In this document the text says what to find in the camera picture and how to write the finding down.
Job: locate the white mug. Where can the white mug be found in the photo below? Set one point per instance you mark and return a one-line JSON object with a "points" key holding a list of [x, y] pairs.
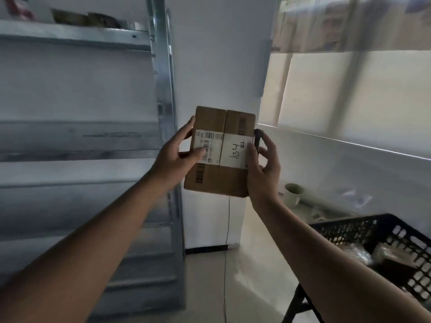
{"points": [[293, 194]]}

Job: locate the person's left hand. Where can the person's left hand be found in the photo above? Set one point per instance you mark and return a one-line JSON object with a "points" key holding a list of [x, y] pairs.
{"points": [[170, 163]]}

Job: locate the black plastic crate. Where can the black plastic crate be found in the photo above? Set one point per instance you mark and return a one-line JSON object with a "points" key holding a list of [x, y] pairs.
{"points": [[382, 250]]}

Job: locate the person's left forearm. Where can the person's left forearm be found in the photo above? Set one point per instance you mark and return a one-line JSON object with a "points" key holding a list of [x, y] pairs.
{"points": [[77, 250]]}

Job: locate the brown cardboard parcel box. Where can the brown cardboard parcel box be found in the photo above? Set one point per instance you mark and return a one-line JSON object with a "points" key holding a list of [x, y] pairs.
{"points": [[219, 153]]}

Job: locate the black folding stand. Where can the black folding stand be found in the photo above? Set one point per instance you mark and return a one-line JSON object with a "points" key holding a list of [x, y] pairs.
{"points": [[303, 304]]}

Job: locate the clear plastic wrapped packet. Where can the clear plastic wrapped packet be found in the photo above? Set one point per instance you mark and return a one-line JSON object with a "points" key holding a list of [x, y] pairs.
{"points": [[357, 253]]}

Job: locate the person's right thumb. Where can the person's right thumb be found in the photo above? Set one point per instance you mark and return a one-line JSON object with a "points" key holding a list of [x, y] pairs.
{"points": [[253, 158]]}

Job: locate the red packet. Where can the red packet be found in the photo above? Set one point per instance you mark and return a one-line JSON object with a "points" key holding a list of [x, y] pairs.
{"points": [[15, 8]]}

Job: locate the brown carton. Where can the brown carton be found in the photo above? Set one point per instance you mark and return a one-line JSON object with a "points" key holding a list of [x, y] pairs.
{"points": [[392, 253]]}

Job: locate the grey metal shelving rack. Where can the grey metal shelving rack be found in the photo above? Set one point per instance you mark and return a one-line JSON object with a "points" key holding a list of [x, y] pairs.
{"points": [[87, 158]]}

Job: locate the black marker pen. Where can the black marker pen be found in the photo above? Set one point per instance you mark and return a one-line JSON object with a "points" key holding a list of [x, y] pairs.
{"points": [[257, 141]]}

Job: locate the dark flat packet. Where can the dark flat packet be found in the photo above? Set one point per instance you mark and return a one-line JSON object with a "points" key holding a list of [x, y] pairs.
{"points": [[84, 18]]}

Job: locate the person's right hand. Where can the person's right hand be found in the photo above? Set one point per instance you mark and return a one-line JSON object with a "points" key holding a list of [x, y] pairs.
{"points": [[264, 176]]}

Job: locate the person's left thumb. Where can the person's left thumb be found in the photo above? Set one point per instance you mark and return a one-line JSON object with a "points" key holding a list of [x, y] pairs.
{"points": [[192, 154]]}

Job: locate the person's right forearm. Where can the person's right forearm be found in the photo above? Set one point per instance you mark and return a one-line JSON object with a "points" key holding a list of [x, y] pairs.
{"points": [[331, 265]]}

